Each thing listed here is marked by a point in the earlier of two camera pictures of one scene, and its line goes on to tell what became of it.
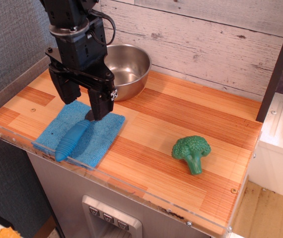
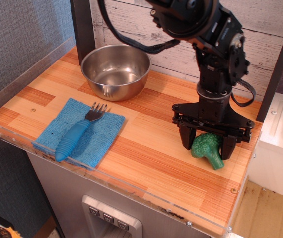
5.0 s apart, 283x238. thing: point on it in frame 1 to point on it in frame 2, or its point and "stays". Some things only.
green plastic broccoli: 191,148 to 207,145
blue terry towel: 88,149 stays
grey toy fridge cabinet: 87,205 stays
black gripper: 83,58 to 212,113
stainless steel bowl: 131,65 stays
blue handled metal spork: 73,136 stays
